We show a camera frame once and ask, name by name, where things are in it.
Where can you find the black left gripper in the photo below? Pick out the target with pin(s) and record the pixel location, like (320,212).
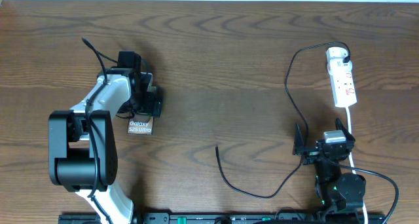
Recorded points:
(154,101)

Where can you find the white USB charger adapter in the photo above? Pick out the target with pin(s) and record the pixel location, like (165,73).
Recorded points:
(338,61)

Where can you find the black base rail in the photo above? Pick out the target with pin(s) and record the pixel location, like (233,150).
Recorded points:
(284,217)

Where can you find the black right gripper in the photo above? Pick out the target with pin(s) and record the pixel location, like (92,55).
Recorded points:
(298,147)

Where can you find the white power strip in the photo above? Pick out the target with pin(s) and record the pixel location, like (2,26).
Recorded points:
(342,84)

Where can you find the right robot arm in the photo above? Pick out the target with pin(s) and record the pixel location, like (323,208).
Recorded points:
(342,192)

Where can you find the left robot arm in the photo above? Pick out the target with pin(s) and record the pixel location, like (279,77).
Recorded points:
(82,151)

